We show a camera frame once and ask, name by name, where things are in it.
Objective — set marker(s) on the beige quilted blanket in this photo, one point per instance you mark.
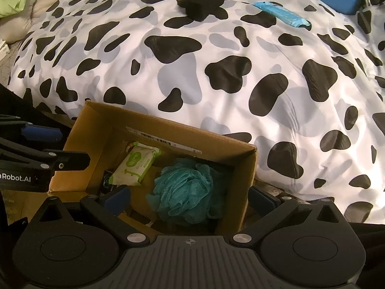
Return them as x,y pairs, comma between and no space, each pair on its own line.
45,6

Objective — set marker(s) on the dark cloth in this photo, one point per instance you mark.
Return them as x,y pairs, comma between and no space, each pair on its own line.
18,102

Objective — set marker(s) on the small black white box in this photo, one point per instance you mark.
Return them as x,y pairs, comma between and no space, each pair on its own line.
110,179

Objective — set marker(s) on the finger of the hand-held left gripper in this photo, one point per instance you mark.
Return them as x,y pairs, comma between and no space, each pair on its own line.
72,161
42,134

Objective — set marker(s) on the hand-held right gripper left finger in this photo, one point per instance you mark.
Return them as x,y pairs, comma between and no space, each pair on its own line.
115,201

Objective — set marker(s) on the cow print blanket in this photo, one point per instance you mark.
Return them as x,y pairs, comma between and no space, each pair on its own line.
210,75

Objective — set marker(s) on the light blue snack packet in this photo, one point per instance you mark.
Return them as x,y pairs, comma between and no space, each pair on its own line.
282,13

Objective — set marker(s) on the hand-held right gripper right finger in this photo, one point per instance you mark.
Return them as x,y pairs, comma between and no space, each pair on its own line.
263,201

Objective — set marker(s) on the green wet wipes packet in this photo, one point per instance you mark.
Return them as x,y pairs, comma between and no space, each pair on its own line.
135,164

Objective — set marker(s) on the black sponge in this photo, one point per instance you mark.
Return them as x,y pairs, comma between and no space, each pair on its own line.
203,3

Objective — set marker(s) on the teal mesh bath loofah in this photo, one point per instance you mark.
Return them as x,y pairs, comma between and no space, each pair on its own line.
183,191

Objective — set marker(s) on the cardboard box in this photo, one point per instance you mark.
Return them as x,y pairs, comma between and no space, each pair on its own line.
90,144

